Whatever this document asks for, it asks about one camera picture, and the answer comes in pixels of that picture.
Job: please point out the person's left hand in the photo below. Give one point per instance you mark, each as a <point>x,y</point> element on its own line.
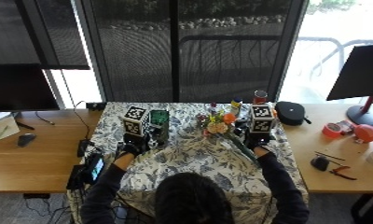
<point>132,145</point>

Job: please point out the person's right hand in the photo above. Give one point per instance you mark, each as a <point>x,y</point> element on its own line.
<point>257,140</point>

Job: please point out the artificial flower bouquet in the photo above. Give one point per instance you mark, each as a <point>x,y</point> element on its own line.
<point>218,126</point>

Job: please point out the white marker cube right glove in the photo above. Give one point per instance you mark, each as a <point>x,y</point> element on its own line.
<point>262,118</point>

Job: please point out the white marker cube glove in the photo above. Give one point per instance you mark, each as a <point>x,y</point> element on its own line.
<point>135,121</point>
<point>262,118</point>

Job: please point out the white marker cube left glove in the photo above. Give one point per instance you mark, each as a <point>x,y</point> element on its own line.
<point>135,121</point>

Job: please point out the white bottle yellow cap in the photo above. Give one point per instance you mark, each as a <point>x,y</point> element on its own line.
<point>236,107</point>

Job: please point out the small clear bottle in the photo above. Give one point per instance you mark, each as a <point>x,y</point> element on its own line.
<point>212,109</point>

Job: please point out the blue floral white tablecloth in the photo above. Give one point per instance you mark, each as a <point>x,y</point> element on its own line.
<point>194,155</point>

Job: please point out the black zip pouch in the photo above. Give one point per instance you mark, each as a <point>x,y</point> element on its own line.
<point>289,112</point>

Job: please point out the black device lit screen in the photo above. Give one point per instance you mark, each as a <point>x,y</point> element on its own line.
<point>96,168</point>

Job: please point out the small black box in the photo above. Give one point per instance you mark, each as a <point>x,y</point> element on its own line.
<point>83,147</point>

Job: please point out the black power strip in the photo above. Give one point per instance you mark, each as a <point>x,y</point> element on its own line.
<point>96,106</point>

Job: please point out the small black device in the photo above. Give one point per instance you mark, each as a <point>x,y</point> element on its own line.
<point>319,163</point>

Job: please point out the orange tape roll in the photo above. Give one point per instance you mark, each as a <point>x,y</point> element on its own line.
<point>331,130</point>

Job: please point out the flat black box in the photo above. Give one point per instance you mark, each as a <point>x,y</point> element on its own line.
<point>75,178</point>

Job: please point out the wide dark roller blind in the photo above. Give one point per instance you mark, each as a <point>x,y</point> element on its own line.
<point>232,62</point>

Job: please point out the thin dark stick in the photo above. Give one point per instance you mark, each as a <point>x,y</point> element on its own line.
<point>329,156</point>

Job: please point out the red and white packet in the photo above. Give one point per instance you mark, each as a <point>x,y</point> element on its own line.
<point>346,126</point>

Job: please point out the the person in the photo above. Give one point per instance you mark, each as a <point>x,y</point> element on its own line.
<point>93,211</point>

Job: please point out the black computer mouse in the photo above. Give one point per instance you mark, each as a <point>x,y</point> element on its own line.
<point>26,139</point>

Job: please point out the red round ball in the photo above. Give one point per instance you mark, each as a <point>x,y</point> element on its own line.
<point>366,133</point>

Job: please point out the black marker pen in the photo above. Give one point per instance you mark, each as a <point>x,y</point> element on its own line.
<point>24,125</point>

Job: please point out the black monitor red stand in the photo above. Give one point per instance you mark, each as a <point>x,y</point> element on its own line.
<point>359,73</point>

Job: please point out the green pen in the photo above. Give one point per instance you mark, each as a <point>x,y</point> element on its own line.
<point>2,132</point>

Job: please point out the white paper pad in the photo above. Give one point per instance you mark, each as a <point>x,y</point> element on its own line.
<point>2,129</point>

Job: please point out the dark chair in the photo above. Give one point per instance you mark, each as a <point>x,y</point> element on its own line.
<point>370,210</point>

